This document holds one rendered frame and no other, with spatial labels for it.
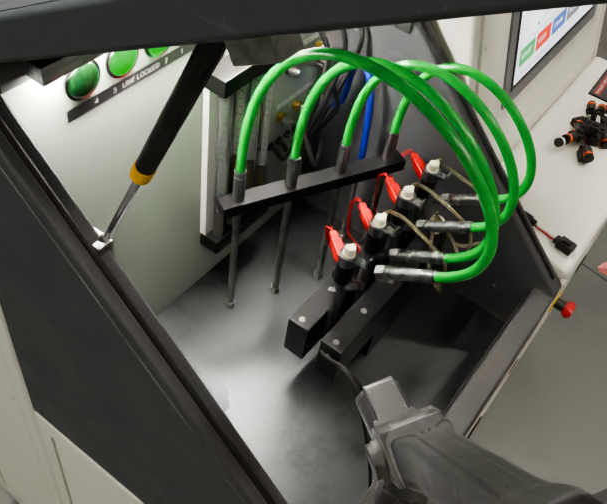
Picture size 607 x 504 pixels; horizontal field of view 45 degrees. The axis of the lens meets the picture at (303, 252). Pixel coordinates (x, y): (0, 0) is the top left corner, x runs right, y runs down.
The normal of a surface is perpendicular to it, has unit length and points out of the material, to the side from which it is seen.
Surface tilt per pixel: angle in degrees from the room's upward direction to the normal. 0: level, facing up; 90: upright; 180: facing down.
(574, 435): 0
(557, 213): 0
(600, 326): 0
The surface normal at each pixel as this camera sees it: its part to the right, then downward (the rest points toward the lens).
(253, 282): 0.12, -0.65
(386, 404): -0.14, -0.64
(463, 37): -0.59, 0.56
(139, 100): 0.80, 0.51
